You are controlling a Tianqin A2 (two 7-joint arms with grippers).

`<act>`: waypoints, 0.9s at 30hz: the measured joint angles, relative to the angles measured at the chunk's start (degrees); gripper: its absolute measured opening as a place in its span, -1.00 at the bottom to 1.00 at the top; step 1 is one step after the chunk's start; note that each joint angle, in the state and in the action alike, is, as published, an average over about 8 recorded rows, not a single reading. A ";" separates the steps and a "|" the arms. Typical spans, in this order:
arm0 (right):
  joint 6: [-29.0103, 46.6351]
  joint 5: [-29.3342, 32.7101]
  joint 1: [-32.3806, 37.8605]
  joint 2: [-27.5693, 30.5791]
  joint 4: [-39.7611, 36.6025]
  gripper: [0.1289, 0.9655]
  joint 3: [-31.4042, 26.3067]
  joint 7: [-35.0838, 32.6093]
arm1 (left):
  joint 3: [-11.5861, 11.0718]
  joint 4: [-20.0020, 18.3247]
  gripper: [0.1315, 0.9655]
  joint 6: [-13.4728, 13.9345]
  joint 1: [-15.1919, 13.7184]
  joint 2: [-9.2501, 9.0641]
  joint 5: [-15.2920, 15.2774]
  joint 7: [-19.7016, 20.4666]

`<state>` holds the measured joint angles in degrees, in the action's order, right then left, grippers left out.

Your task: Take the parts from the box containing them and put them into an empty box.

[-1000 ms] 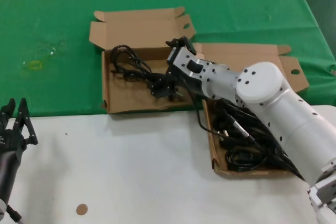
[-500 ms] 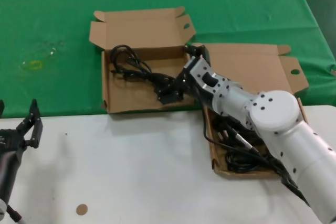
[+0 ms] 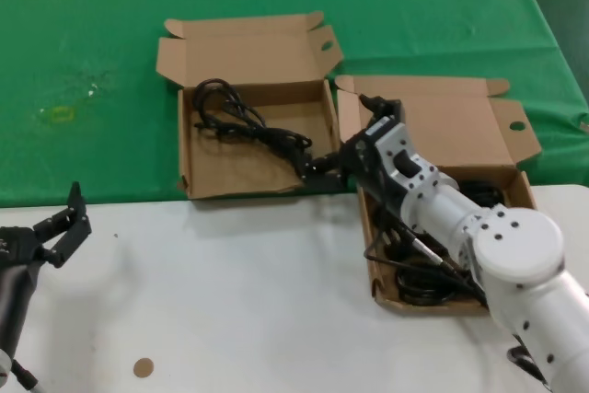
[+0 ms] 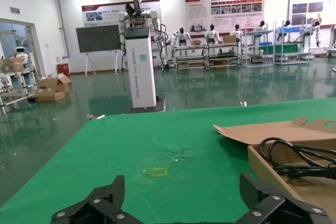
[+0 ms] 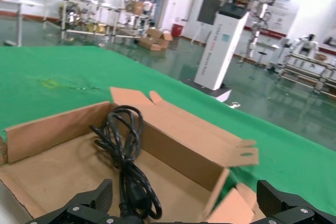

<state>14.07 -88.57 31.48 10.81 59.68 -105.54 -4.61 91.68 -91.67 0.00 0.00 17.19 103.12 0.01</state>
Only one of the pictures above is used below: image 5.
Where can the long pipe rack shelf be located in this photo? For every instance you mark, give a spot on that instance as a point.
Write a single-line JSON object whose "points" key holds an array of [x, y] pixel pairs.
{"points": [[63, 19]]}

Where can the green tablecloth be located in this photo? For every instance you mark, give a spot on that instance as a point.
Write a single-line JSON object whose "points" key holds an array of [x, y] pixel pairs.
{"points": [[183, 98]]}

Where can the clear tape scrap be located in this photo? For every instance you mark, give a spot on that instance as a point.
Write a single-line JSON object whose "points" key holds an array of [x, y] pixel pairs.
{"points": [[84, 87]]}

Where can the white kiosk pedestal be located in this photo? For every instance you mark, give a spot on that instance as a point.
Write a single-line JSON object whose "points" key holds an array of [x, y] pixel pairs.
{"points": [[223, 51]]}

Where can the red-trimmed wall display board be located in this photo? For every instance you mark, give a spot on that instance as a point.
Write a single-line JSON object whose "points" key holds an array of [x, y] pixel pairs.
{"points": [[283, 11]]}

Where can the red bin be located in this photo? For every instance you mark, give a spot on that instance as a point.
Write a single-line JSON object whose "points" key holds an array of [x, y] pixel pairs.
{"points": [[177, 30]]}

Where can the white black-headed humanoid robot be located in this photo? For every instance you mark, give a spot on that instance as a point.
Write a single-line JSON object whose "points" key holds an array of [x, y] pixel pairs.
{"points": [[305, 45]]}

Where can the white table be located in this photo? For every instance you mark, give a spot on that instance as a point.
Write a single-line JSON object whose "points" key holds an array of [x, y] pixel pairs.
{"points": [[15, 2]]}

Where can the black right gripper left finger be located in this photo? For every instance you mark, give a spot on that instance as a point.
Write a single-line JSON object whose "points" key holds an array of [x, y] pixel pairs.
{"points": [[89, 205]]}

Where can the round stool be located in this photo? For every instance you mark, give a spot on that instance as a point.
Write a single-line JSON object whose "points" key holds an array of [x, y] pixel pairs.
{"points": [[261, 54]]}

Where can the small white humanoid robot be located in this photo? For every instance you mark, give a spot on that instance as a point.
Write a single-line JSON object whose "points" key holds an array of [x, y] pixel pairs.
{"points": [[148, 6]]}

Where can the low pipe rack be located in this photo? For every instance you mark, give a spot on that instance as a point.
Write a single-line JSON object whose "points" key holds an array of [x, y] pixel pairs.
{"points": [[302, 64]]}

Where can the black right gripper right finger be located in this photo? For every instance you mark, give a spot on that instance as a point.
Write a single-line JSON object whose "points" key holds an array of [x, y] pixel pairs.
{"points": [[283, 208]]}

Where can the black monitor panel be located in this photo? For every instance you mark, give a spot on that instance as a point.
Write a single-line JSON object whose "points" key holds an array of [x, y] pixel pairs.
{"points": [[208, 10]]}

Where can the open cardboard carton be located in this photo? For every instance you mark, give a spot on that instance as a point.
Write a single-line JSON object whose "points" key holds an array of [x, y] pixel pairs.
{"points": [[161, 37], [149, 43]]}

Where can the open cardboard box, torn rim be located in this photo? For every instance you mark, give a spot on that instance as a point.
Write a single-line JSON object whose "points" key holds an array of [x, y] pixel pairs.
{"points": [[65, 182]]}

